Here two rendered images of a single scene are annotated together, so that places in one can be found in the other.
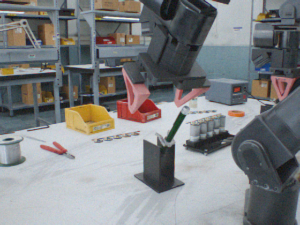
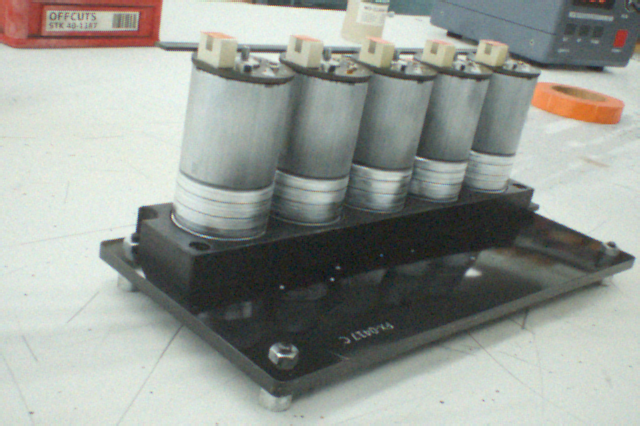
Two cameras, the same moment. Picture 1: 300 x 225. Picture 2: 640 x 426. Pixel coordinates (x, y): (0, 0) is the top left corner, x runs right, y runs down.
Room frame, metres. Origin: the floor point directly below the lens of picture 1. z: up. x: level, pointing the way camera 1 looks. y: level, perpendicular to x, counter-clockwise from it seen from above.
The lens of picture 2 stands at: (0.48, -0.12, 0.85)
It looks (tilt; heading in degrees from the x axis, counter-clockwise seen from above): 20 degrees down; 356
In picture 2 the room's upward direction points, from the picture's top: 11 degrees clockwise
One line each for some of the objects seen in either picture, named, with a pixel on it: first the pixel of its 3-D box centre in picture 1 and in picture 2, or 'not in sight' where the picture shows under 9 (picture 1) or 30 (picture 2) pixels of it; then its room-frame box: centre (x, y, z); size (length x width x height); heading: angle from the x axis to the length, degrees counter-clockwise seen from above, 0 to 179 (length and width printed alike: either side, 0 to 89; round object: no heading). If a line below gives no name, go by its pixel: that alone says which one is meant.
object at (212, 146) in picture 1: (213, 142); (397, 265); (0.70, -0.16, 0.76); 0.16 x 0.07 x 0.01; 134
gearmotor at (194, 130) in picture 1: (194, 133); (229, 159); (0.68, -0.11, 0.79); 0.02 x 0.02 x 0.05
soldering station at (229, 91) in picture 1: (226, 91); (537, 0); (1.27, -0.33, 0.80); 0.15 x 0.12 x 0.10; 33
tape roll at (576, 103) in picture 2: (236, 113); (575, 101); (1.02, -0.31, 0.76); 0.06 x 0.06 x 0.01
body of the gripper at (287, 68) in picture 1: (287, 61); not in sight; (0.84, -0.40, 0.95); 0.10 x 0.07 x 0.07; 133
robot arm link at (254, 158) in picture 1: (269, 157); not in sight; (0.35, -0.15, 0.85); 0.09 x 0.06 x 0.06; 139
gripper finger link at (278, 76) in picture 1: (285, 84); not in sight; (0.85, -0.40, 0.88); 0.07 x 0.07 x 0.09; 43
